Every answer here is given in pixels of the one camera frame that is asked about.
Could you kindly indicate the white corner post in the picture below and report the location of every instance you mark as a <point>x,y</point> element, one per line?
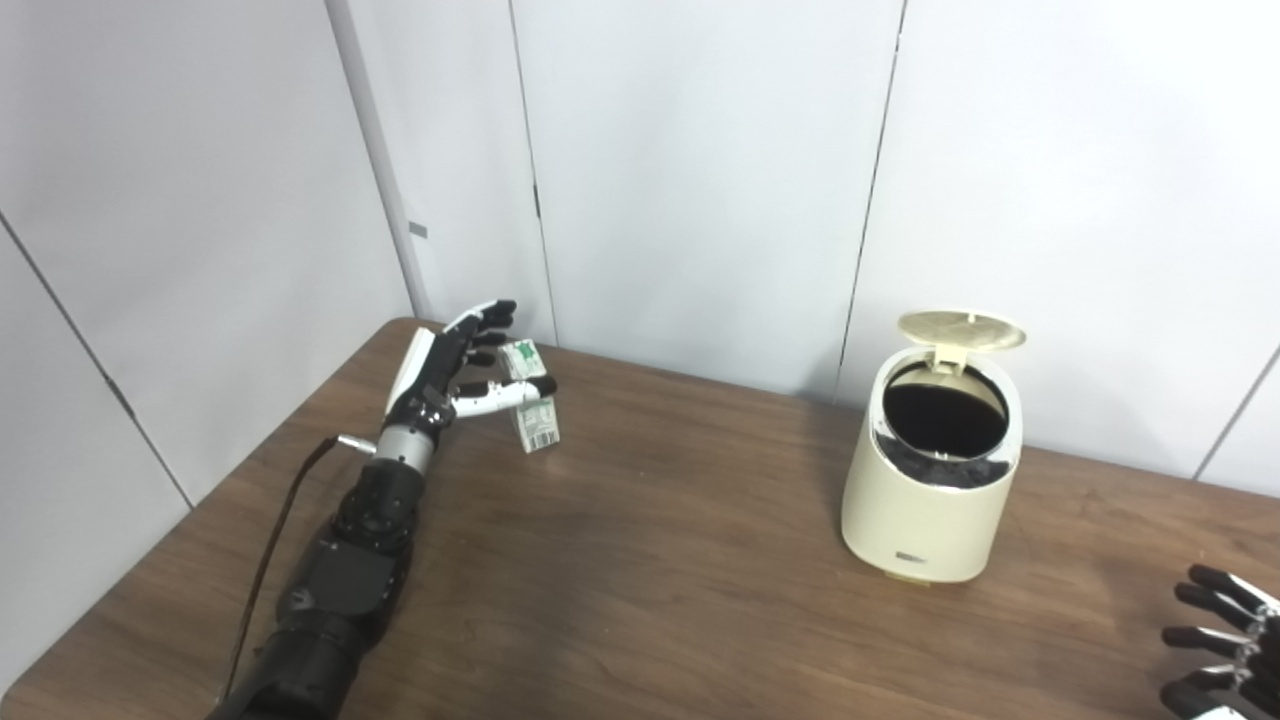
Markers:
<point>385,160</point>

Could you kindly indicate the cream-colored bin body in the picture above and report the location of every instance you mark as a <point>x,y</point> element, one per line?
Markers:
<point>925,510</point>

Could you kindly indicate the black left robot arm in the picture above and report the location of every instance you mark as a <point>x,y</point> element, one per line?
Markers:
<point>345,580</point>

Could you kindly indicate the green white milk carton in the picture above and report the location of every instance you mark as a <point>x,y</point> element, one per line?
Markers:
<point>538,425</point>

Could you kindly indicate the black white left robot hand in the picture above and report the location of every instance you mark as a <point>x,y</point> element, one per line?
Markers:
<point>430,375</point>

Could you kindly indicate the cream round bin lid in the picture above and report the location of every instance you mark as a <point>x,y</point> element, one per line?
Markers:
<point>960,330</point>

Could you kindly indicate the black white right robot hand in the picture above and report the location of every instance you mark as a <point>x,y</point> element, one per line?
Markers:
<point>1250,660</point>

